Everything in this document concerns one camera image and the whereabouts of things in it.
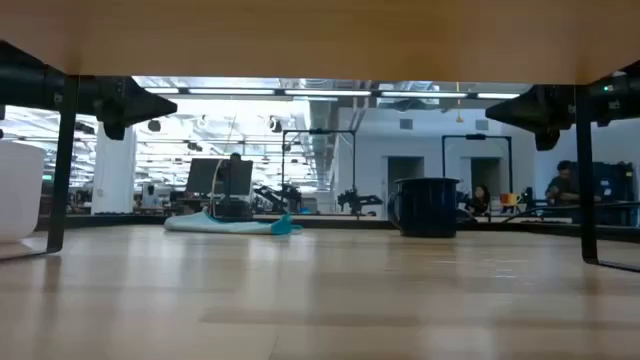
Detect black gantry frame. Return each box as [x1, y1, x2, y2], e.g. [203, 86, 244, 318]
[441, 133, 514, 194]
[281, 128, 358, 212]

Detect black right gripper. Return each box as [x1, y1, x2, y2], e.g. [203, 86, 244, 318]
[484, 83, 577, 152]

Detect light blue cloth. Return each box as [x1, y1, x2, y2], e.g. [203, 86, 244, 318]
[163, 209, 304, 236]

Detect white ceramic mug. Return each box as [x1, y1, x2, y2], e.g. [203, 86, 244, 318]
[0, 140, 47, 245]

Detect dark equipment cabinet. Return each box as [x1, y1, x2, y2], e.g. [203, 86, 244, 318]
[569, 160, 637, 227]

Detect dark monitor seen from behind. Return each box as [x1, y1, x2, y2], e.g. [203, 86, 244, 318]
[185, 158, 254, 197]

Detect black aluminium table frame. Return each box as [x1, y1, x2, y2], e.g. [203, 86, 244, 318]
[34, 213, 640, 244]

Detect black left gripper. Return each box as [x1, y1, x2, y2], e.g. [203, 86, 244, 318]
[78, 75, 179, 142]

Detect dark blue enamel mug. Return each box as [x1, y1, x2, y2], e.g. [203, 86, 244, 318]
[387, 177, 461, 239]

